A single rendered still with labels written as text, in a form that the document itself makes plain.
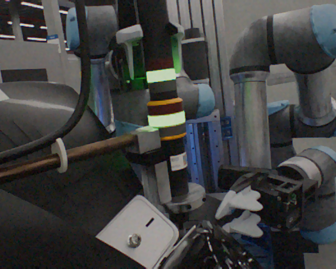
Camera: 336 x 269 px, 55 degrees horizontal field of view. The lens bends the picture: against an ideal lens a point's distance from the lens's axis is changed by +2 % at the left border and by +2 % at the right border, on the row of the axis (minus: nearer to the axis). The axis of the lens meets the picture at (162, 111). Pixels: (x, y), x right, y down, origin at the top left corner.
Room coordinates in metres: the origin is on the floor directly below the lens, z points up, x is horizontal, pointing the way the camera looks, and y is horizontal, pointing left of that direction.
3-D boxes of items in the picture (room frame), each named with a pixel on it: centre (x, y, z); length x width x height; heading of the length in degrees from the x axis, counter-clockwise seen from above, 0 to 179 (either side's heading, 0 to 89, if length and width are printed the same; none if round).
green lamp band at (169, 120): (0.38, 0.00, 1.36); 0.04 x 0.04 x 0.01
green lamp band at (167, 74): (0.38, 0.00, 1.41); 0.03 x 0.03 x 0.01
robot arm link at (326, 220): (0.67, -0.29, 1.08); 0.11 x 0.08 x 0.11; 63
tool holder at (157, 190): (0.37, 0.00, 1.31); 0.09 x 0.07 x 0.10; 129
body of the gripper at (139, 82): (0.50, 0.03, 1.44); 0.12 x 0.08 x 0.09; 14
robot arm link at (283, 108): (1.09, -0.39, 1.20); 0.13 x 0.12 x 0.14; 63
